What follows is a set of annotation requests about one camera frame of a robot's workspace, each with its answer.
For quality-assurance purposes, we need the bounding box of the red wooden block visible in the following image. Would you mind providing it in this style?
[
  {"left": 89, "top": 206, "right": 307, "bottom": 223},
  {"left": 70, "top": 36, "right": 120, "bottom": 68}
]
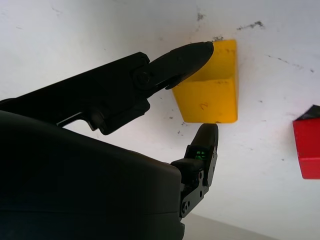
[{"left": 292, "top": 116, "right": 320, "bottom": 180}]

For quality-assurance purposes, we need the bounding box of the yellow wooden block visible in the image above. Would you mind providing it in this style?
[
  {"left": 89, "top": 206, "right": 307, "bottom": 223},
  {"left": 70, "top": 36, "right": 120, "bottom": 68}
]
[{"left": 171, "top": 39, "right": 238, "bottom": 125}]

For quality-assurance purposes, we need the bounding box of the black tape strip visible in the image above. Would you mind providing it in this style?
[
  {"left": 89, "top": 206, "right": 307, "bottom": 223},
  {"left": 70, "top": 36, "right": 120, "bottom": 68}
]
[{"left": 298, "top": 104, "right": 320, "bottom": 121}]

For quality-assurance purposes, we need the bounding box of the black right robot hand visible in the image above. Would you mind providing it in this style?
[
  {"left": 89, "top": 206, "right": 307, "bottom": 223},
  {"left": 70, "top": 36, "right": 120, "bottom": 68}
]
[{"left": 0, "top": 41, "right": 220, "bottom": 240}]

